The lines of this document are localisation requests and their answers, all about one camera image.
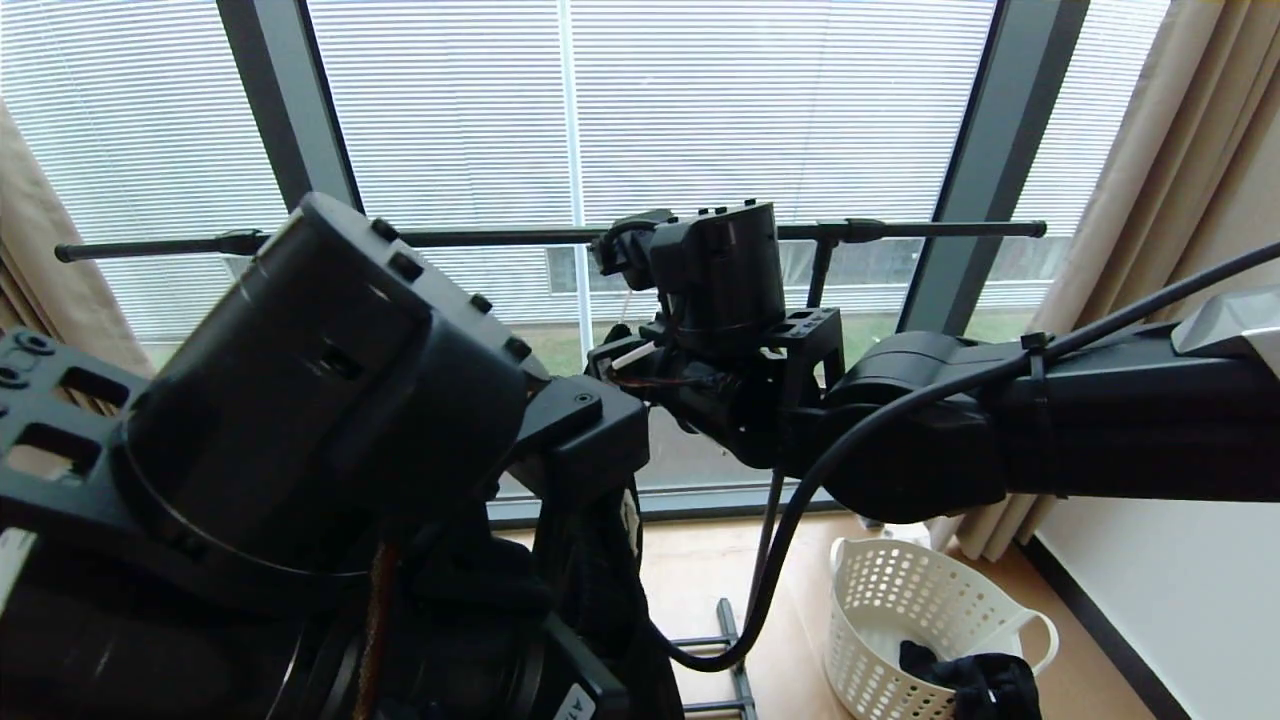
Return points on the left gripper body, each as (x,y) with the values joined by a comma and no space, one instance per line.
(480,670)

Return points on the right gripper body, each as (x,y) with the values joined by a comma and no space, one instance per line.
(720,400)

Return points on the black shorts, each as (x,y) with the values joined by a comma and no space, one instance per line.
(610,590)

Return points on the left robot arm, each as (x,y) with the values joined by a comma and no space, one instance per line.
(320,400)

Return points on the black clothes rack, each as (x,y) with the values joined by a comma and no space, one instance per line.
(920,229)

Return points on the white laundry basket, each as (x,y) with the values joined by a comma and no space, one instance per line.
(880,610)

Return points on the window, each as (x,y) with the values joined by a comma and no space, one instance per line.
(760,120)

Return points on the black garment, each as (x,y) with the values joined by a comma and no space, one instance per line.
(1000,690)

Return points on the beige curtain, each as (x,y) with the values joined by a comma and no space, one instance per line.
(1150,150)
(50,250)

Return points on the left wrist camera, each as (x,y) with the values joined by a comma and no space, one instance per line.
(580,430)

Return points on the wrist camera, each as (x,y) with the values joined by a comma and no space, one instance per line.
(630,245)
(580,430)

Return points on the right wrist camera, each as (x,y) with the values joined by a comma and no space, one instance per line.
(630,245)

